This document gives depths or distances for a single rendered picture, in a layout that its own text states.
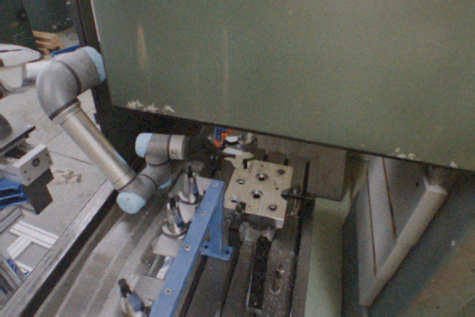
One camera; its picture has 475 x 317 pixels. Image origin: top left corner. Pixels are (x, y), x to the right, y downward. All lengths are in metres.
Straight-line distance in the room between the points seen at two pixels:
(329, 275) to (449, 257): 0.82
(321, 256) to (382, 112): 1.10
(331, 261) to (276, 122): 1.08
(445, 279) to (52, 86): 1.04
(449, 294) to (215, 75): 0.66
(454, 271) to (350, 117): 0.40
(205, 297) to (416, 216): 0.64
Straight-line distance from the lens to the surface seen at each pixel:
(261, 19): 0.47
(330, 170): 1.84
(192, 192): 0.84
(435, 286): 0.81
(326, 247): 1.57
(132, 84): 0.59
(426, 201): 0.76
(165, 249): 0.78
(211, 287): 1.08
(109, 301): 1.29
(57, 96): 0.96
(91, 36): 1.31
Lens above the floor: 1.85
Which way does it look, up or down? 39 degrees down
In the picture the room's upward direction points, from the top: 4 degrees clockwise
